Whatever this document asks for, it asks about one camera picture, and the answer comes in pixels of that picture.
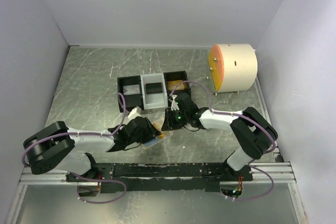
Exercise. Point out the tan leather card holder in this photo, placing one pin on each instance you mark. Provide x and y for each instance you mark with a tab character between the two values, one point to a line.
163	136

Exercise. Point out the silver card in tray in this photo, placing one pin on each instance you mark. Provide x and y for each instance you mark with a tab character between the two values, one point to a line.
131	89

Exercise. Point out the orange gold credit card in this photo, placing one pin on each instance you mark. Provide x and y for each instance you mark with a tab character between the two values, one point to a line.
158	124

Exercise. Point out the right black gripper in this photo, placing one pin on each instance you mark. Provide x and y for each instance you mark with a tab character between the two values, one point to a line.
169	124

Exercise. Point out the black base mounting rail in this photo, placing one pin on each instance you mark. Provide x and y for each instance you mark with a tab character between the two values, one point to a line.
165	176

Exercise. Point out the three-compartment black white tray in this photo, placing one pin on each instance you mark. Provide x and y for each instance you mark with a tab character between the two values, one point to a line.
151	101

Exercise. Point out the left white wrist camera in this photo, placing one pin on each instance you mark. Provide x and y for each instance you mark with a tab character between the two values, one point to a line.
135	112

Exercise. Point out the cream drum with orange face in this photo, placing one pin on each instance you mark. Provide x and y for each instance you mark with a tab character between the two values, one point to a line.
232	67

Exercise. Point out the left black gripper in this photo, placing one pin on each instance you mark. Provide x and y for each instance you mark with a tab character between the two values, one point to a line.
151	131

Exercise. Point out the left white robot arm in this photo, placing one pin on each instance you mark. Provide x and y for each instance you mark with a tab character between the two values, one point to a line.
58	147

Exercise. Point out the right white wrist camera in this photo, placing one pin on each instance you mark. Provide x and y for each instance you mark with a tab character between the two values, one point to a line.
174	105

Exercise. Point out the black card in tray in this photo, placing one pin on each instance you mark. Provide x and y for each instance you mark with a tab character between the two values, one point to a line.
153	88

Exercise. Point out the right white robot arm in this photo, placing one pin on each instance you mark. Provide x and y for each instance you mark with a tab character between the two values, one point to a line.
253	132

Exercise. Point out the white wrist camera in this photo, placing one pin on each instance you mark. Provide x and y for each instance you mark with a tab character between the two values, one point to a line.
135	112
174	105

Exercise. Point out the gold card in tray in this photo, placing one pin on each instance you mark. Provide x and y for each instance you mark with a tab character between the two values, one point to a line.
175	84

